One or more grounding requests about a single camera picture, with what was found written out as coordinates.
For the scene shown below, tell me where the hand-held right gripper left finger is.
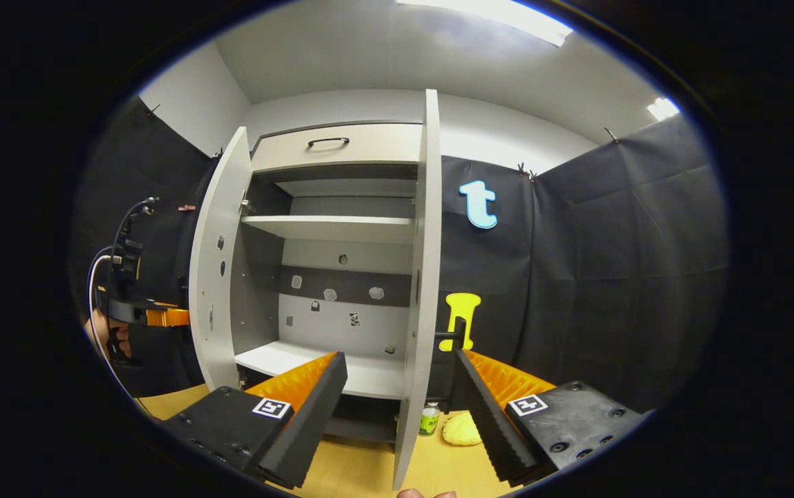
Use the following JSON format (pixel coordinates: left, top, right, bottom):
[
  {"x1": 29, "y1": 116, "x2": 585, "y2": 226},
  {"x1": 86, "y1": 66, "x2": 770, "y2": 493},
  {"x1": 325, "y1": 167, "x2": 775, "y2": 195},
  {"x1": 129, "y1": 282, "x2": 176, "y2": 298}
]
[{"x1": 160, "y1": 351, "x2": 349, "y2": 489}]

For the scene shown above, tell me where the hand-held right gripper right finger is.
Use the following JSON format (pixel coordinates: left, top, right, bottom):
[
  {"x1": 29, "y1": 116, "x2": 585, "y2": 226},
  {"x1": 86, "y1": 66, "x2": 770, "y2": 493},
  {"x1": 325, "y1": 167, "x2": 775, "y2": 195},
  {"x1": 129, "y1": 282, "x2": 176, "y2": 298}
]
[{"x1": 452, "y1": 348, "x2": 648, "y2": 486}]

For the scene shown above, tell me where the white cabinet door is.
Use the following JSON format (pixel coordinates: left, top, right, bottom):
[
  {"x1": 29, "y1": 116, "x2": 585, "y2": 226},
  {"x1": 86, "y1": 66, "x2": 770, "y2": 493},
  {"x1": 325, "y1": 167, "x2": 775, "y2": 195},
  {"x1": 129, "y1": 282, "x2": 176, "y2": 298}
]
[
  {"x1": 188, "y1": 127, "x2": 254, "y2": 410},
  {"x1": 394, "y1": 89, "x2": 468, "y2": 490}
]

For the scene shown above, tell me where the white double-door shoe cabinet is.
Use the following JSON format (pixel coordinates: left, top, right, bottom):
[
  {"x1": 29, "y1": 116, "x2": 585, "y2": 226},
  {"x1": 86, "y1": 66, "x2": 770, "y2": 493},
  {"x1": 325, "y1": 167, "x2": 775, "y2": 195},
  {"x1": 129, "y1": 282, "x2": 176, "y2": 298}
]
[{"x1": 231, "y1": 121, "x2": 427, "y2": 443}]

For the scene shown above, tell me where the white cabinet shelf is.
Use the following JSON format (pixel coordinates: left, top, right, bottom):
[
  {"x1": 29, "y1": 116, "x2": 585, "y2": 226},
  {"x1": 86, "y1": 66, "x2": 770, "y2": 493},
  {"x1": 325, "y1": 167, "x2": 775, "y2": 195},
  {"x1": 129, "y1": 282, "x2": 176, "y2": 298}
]
[
  {"x1": 234, "y1": 340, "x2": 406, "y2": 401},
  {"x1": 275, "y1": 178, "x2": 418, "y2": 199},
  {"x1": 241, "y1": 215, "x2": 416, "y2": 245}
]

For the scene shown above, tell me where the yellow fluffy cloth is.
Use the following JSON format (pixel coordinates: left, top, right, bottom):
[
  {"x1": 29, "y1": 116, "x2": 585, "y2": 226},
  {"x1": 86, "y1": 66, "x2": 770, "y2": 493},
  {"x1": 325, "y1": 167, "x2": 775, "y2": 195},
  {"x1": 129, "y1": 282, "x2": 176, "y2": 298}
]
[{"x1": 442, "y1": 412, "x2": 485, "y2": 446}]

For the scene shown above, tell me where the black backdrop cloth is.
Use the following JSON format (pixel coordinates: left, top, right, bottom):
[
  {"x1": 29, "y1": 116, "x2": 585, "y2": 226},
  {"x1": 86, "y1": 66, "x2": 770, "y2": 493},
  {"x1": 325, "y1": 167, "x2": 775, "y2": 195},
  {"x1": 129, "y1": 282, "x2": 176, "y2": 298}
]
[{"x1": 68, "y1": 97, "x2": 730, "y2": 416}]

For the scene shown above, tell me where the small ceiling light panel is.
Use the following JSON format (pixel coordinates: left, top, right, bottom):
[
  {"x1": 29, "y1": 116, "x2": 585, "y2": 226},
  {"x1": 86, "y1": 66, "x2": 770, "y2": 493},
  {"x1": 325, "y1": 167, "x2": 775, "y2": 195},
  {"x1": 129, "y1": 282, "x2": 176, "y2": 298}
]
[{"x1": 648, "y1": 97, "x2": 680, "y2": 122}]

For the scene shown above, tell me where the long ceiling light panel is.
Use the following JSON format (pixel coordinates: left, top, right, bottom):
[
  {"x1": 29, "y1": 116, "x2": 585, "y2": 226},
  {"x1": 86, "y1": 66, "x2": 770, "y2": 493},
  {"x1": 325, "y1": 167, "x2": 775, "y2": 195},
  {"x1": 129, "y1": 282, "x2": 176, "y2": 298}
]
[{"x1": 397, "y1": 0, "x2": 574, "y2": 47}]

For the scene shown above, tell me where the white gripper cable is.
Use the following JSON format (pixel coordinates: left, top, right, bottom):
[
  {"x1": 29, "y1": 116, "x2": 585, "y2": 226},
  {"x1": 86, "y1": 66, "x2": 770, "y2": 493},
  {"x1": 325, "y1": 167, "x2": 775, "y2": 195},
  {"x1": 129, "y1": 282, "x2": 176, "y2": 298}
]
[{"x1": 87, "y1": 246, "x2": 136, "y2": 400}]

